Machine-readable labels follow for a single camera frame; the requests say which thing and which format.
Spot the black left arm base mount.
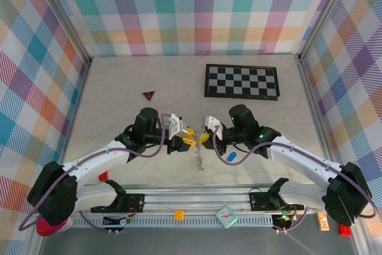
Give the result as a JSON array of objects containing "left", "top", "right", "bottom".
[{"left": 91, "top": 193, "right": 146, "bottom": 213}]

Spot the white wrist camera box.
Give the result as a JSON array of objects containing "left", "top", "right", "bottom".
[
  {"left": 204, "top": 115, "right": 225, "bottom": 142},
  {"left": 168, "top": 113, "right": 192, "bottom": 141}
]

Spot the aluminium frame post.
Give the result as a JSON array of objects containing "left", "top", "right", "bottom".
[
  {"left": 28, "top": 234, "right": 45, "bottom": 255},
  {"left": 351, "top": 225, "right": 372, "bottom": 255},
  {"left": 35, "top": 0, "right": 93, "bottom": 66},
  {"left": 297, "top": 0, "right": 356, "bottom": 63}
]

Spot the red toy brick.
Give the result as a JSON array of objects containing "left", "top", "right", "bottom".
[{"left": 338, "top": 223, "right": 353, "bottom": 238}]

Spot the aluminium side rail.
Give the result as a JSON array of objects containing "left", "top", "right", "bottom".
[
  {"left": 296, "top": 57, "right": 343, "bottom": 186},
  {"left": 52, "top": 57, "right": 93, "bottom": 192}
]

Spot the teal square clock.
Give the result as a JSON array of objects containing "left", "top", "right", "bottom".
[{"left": 215, "top": 204, "right": 238, "bottom": 228}]

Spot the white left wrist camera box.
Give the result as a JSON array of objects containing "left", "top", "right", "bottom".
[{"left": 168, "top": 113, "right": 192, "bottom": 141}]

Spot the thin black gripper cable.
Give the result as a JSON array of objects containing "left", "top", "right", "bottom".
[{"left": 232, "top": 143, "right": 255, "bottom": 152}]

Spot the pink dome lid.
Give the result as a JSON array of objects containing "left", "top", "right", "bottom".
[{"left": 36, "top": 217, "right": 73, "bottom": 237}]

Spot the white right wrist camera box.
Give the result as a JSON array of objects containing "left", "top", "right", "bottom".
[{"left": 204, "top": 115, "right": 225, "bottom": 142}]

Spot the black white chessboard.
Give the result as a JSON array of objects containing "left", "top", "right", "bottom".
[{"left": 204, "top": 63, "right": 281, "bottom": 102}]

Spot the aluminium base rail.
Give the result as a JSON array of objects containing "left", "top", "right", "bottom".
[{"left": 38, "top": 183, "right": 362, "bottom": 217}]

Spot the grey slotted cable tray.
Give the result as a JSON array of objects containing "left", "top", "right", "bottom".
[{"left": 71, "top": 217, "right": 275, "bottom": 229}]

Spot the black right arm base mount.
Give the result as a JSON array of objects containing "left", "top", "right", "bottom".
[{"left": 249, "top": 192, "right": 305, "bottom": 211}]

